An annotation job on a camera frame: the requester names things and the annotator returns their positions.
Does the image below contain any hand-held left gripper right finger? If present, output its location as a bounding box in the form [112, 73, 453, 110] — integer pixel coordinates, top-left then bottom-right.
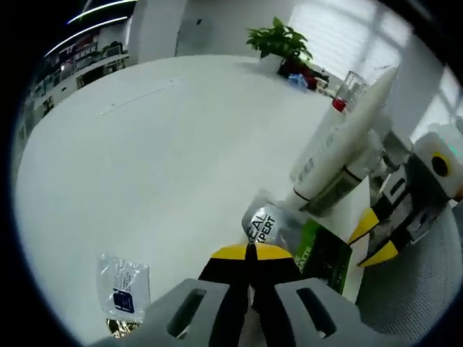
[252, 242, 367, 347]

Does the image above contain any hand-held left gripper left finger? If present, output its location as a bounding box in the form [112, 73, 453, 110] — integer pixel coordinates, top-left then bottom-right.
[86, 242, 251, 347]

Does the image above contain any white skincare tube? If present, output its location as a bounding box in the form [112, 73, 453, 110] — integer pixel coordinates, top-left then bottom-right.
[293, 67, 399, 202]

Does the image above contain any clear skincare sachet blue square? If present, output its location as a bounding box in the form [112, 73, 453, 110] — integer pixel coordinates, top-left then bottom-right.
[96, 252, 151, 323]

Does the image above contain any gold foil skincare sachet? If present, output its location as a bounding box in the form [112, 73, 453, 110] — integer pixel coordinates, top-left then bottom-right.
[106, 317, 141, 340]

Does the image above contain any red collared skincare pump bottle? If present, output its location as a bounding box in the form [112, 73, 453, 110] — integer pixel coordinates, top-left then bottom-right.
[290, 70, 365, 182]

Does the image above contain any grey green skincare sachet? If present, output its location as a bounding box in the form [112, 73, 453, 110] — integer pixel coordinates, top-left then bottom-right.
[241, 189, 354, 294]

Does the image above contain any white mesh chair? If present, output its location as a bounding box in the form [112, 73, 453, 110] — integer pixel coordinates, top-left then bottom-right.
[355, 207, 461, 339]

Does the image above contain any black bag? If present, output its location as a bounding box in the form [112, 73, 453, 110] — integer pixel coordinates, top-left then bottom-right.
[313, 69, 331, 87]

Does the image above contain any blue plastic bag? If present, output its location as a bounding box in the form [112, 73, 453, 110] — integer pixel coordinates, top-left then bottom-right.
[286, 73, 309, 88]

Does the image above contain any white window blind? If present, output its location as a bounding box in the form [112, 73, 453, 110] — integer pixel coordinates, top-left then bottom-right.
[288, 5, 441, 95]

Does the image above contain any potted green plant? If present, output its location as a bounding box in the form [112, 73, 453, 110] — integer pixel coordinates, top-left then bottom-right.
[246, 17, 315, 69]

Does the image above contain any white office counter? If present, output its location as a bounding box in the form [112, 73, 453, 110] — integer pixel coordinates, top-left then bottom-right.
[34, 30, 130, 111]

